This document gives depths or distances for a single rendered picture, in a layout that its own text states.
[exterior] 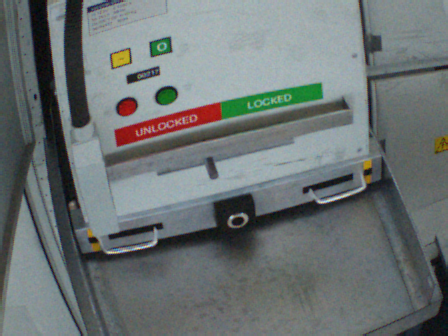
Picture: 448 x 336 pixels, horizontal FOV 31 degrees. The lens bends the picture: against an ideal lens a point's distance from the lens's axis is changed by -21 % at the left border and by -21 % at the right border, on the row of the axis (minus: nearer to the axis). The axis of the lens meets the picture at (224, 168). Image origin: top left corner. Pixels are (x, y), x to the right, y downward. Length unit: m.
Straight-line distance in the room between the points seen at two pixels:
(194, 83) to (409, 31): 0.67
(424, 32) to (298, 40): 0.60
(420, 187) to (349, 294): 0.82
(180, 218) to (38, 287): 0.71
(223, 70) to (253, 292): 0.35
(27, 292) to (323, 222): 0.87
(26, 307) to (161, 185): 0.84
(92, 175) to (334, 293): 0.44
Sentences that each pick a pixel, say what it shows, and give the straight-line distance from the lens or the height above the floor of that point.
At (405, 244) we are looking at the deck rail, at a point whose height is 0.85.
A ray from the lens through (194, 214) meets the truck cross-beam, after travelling 1.55.
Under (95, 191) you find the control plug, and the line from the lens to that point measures 1.34.
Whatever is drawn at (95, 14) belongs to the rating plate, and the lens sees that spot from 1.28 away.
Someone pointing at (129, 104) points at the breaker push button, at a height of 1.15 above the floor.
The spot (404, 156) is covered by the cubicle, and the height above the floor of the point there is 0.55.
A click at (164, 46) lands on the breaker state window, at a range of 1.34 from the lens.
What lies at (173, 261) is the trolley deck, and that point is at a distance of 1.57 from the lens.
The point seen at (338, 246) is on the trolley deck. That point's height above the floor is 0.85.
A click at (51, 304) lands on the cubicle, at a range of 2.22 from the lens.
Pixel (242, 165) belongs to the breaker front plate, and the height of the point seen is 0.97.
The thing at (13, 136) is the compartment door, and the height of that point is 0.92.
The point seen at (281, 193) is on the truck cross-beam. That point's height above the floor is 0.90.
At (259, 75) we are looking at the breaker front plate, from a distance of 1.42.
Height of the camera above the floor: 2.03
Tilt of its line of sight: 44 degrees down
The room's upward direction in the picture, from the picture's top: 7 degrees counter-clockwise
